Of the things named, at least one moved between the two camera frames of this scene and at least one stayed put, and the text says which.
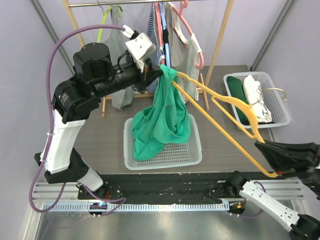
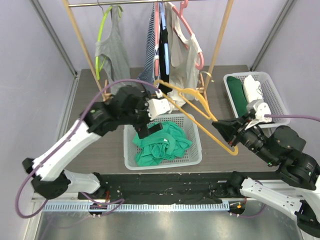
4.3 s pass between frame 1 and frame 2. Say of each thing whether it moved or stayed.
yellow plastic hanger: moved
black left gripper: moved
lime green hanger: stayed
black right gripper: moved
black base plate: stayed
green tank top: moved
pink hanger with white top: stayed
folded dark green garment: stayed
